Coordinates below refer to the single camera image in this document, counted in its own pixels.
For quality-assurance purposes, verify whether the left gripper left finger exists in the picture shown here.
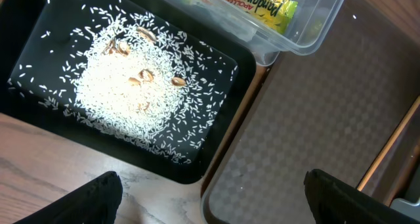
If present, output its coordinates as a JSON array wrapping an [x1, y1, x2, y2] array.
[[15, 171, 123, 224]]

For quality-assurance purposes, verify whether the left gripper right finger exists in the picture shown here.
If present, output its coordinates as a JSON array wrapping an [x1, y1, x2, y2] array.
[[304, 169, 419, 224]]

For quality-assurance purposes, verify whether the leftover rice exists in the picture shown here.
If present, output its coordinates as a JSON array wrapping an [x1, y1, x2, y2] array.
[[7, 0, 238, 164]]

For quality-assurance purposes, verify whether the grey dishwasher rack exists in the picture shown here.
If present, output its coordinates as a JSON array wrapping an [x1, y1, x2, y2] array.
[[390, 167, 420, 221]]

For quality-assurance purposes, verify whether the black waste tray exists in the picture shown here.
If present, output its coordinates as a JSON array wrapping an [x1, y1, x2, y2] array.
[[1, 0, 256, 184]]

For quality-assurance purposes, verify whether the clear plastic waste bin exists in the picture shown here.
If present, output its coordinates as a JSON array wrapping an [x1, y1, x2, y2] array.
[[165, 0, 344, 66]]

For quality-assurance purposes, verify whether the brown serving tray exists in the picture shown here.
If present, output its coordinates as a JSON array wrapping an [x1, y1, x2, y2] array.
[[202, 0, 419, 224]]

